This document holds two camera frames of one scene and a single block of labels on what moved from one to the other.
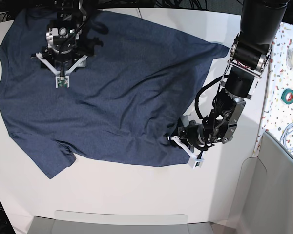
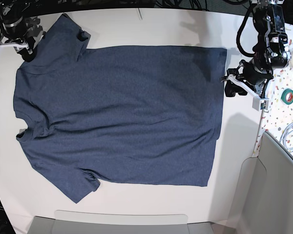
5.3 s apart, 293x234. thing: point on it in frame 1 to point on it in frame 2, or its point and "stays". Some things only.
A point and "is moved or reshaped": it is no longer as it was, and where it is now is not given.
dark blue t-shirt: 136,90 is moved or reshaped
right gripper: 192,137 to 251,76
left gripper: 62,63 to 16,40
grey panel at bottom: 94,222 stays
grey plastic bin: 270,197 stays
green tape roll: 288,96 stays
